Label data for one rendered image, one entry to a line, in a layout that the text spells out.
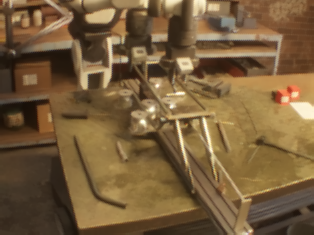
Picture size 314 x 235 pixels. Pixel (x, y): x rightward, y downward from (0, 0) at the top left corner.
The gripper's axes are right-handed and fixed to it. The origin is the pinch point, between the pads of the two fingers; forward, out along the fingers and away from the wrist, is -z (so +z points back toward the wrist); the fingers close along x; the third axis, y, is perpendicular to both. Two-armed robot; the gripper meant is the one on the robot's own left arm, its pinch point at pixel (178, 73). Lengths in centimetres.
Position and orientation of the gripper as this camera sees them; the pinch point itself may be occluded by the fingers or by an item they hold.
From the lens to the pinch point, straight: 119.2
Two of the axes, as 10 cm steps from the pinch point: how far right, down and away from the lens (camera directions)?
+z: 0.7, -8.7, -4.8
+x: -9.3, 1.2, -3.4
